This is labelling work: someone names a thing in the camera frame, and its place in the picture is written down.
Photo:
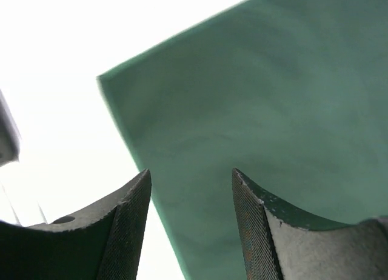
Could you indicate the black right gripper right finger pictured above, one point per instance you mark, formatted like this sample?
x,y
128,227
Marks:
x,y
282,241

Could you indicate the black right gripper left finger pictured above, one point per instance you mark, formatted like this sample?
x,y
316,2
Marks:
x,y
100,241

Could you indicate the dark green cloth napkin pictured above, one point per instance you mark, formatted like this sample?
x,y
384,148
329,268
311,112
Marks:
x,y
291,92

